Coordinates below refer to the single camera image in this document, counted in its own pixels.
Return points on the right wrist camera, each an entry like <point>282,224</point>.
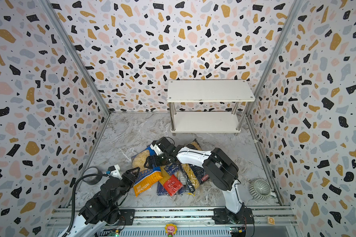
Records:
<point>156,149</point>

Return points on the clear yellow spaghetti packet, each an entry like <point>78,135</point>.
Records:
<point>188,179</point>

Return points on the blue orange orecchiette pasta bag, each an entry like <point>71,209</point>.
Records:
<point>147,176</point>

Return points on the grey ribbed cup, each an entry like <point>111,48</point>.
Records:
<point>261,190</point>

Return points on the black tape roll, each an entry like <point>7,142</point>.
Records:
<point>91,175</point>

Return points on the dark blue penne pasta bag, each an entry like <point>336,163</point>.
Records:
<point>193,157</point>

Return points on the small orange tag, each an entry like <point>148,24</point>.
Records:
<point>271,220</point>

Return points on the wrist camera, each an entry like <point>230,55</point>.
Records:
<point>156,149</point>
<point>114,171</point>

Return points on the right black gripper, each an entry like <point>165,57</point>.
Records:
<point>155,160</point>

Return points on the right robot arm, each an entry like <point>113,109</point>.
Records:
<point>222,171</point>

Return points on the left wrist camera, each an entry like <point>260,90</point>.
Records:
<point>114,171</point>

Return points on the small pink yellow figurine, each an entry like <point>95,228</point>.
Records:
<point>171,230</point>

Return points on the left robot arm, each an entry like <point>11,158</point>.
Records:
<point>104,207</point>

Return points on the red spaghetti packet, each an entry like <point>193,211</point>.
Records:
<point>172,185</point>

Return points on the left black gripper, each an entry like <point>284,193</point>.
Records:
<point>133,177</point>

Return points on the white two-tier shelf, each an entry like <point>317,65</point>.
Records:
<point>207,91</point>

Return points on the dark blue spaghetti packet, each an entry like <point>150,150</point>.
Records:
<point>165,176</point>

